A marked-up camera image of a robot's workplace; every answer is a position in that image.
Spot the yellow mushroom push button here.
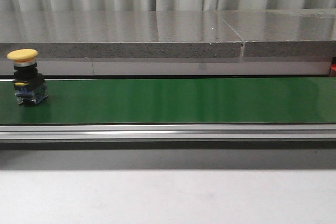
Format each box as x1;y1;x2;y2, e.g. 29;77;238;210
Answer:
7;49;48;105

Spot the green conveyor belt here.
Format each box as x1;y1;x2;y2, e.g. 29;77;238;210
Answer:
1;77;335;124

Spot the grey stone counter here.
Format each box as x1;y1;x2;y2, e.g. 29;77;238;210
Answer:
0;8;336;77

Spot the red plate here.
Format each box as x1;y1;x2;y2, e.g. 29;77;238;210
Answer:
329;63;336;77

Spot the aluminium conveyor frame rail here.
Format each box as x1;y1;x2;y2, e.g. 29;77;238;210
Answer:
1;124;335;143

